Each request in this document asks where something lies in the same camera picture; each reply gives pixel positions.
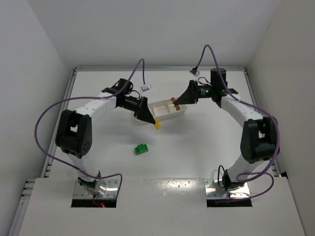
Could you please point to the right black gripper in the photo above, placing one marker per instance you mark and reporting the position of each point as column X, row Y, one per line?
column 192, row 91

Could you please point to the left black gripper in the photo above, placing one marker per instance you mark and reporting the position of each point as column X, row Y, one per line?
column 141, row 107

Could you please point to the brown lego plate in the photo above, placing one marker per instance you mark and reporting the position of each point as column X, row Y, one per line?
column 173, row 100

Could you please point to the yellow curved lego brick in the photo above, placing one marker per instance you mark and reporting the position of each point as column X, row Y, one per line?
column 156, row 124

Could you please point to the green lego brick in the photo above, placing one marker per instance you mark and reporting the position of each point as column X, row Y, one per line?
column 139, row 150
column 145, row 146

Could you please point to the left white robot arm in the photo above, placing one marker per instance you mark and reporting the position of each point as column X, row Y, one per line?
column 75, row 131

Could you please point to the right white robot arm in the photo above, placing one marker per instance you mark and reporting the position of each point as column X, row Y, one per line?
column 258, row 140

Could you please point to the white three-compartment tray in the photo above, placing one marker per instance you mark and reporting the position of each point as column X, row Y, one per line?
column 165, row 110

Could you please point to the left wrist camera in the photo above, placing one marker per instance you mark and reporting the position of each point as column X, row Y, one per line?
column 145, row 88

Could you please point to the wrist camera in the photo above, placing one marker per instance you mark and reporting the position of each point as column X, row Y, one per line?
column 145, row 88
column 195, row 72

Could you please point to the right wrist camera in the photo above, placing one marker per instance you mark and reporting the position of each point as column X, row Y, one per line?
column 195, row 72

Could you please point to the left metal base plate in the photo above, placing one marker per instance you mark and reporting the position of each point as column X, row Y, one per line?
column 108, row 189

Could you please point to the metal base plate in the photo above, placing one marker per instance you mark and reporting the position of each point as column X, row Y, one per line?
column 108, row 189
column 215, row 192

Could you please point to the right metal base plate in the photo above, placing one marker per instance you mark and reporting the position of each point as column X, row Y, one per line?
column 215, row 192

